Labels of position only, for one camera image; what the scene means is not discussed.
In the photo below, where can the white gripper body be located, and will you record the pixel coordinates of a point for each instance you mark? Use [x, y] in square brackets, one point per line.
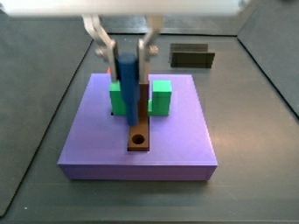
[53, 8]

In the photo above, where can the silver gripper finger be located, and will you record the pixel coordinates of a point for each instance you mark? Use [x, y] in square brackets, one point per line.
[107, 45]
[148, 49]

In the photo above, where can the blue peg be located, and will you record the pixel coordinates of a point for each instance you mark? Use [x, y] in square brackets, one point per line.
[129, 78]

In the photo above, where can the green U-shaped block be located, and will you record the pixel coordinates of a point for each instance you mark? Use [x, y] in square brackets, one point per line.
[160, 103]

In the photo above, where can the brown L-shaped hole piece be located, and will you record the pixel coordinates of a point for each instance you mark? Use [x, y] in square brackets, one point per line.
[140, 132]

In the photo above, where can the purple base block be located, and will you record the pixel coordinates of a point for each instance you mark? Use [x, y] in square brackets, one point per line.
[181, 151]

